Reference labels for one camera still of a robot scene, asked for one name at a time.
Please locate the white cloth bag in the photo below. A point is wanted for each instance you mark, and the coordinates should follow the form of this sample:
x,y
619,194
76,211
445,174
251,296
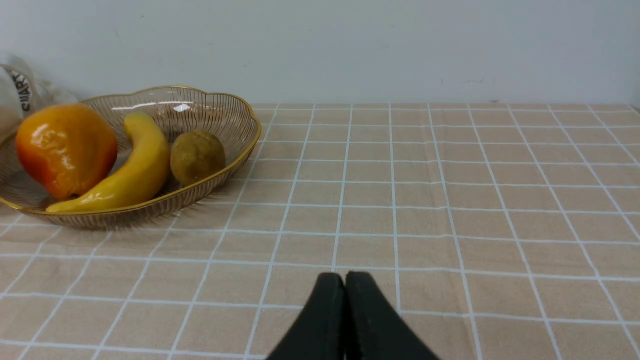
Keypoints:
x,y
22,93

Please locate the beige checked tablecloth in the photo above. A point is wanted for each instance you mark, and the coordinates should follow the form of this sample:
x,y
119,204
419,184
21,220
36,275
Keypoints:
x,y
497,231

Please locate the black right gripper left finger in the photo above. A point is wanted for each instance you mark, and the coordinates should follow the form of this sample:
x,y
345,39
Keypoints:
x,y
316,333

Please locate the yellow banana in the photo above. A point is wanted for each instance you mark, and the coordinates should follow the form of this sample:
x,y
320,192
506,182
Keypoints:
x,y
137,181

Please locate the gold wire fruit basket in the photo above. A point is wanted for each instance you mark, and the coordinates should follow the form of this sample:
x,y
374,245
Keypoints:
x,y
176,110

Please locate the brown kiwi fruit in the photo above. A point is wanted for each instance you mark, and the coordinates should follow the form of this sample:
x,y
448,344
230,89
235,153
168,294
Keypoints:
x,y
196,155

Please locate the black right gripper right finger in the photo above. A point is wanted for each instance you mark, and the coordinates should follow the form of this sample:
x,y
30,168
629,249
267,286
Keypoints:
x,y
374,330

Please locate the orange mango fruit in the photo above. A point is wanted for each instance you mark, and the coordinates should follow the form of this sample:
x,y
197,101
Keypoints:
x,y
66,148

